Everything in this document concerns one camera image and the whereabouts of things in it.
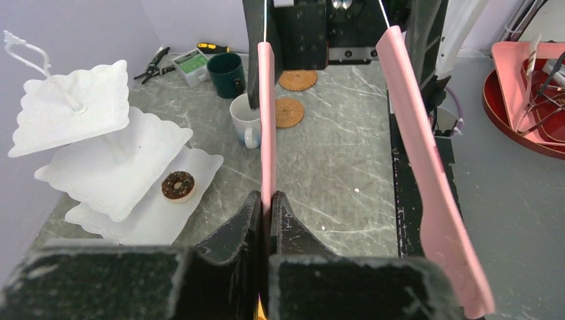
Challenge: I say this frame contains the black pliers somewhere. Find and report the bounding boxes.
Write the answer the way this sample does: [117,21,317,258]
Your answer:
[133,47,176,85]

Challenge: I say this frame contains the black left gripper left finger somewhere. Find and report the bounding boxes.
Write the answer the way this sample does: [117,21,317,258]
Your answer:
[1,191,261,319]

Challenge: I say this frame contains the red round tray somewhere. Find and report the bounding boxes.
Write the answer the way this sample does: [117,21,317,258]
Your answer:
[482,59,564,160]

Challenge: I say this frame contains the dark green mug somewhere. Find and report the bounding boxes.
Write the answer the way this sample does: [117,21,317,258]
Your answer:
[207,52,246,99]

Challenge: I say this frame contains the pink handled tongs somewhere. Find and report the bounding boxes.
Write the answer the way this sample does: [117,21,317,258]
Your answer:
[256,26,496,319]

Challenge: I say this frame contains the pink rectangular tray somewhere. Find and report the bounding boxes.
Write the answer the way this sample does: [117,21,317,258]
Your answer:
[483,41,564,157]

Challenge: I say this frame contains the yellow black screwdriver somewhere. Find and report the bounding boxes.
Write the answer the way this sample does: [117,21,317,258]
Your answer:
[197,42,249,55]

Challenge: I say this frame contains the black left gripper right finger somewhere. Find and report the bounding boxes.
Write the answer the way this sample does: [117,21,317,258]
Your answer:
[268,191,464,319]

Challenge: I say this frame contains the white blue mug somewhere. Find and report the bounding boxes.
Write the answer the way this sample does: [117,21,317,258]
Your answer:
[229,93,261,149]

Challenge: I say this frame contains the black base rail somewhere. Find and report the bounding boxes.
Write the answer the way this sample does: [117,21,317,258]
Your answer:
[386,90,462,258]

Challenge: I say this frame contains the green white packet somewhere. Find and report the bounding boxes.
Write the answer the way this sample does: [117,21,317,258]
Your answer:
[173,48,210,88]

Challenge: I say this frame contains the chocolate sprinkled donut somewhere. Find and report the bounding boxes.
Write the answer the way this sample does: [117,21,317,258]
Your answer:
[161,171,195,203]

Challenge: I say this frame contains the white three-tier dessert stand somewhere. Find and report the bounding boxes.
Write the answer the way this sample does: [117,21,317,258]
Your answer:
[4,32,223,245]

